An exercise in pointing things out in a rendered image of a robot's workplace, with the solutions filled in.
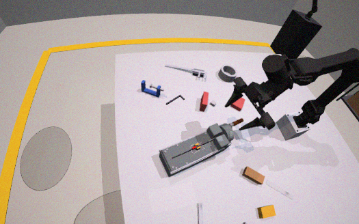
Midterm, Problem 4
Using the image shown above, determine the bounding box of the yellow-orange block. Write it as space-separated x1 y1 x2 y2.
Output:
258 205 276 219

